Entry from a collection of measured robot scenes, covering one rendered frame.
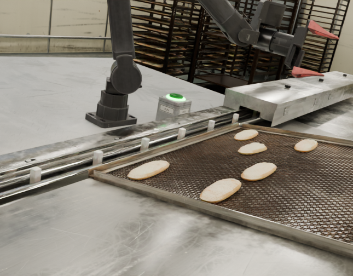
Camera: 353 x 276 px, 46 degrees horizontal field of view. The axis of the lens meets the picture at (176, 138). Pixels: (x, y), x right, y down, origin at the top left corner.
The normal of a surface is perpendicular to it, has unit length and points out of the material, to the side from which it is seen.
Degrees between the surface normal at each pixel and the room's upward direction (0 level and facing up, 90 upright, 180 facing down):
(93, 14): 90
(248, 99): 90
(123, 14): 89
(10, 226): 10
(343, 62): 90
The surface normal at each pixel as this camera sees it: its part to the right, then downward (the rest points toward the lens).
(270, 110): -0.58, 0.17
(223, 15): -0.02, 0.23
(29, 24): 0.79, 0.32
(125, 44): 0.22, 0.16
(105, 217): 0.03, -0.97
